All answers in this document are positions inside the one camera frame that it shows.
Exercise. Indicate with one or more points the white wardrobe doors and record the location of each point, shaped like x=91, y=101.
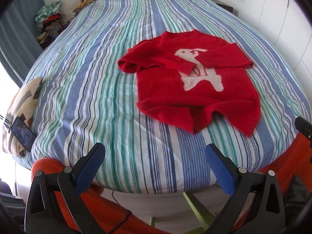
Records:
x=283, y=23

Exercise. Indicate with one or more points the black smartphone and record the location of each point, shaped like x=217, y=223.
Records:
x=23, y=134

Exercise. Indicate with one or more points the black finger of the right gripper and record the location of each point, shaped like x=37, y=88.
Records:
x=304, y=127

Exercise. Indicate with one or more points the patterned cushion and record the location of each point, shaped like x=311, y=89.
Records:
x=23, y=105

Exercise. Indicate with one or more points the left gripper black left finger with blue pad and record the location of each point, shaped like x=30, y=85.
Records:
x=43, y=213

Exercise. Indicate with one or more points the dark bedside table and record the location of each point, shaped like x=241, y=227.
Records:
x=224, y=6

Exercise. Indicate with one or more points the red sweater white rabbit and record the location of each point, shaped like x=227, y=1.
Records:
x=184, y=78

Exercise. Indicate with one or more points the pile of colourful clothes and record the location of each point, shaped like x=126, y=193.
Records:
x=49, y=21

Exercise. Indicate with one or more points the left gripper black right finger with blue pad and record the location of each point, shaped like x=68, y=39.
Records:
x=266, y=214

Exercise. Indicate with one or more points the light green stool frame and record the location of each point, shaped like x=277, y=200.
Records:
x=203, y=215

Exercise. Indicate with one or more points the blue grey curtain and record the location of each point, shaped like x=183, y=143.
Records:
x=19, y=48

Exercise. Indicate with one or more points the striped blue green bedspread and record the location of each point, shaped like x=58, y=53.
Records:
x=85, y=99

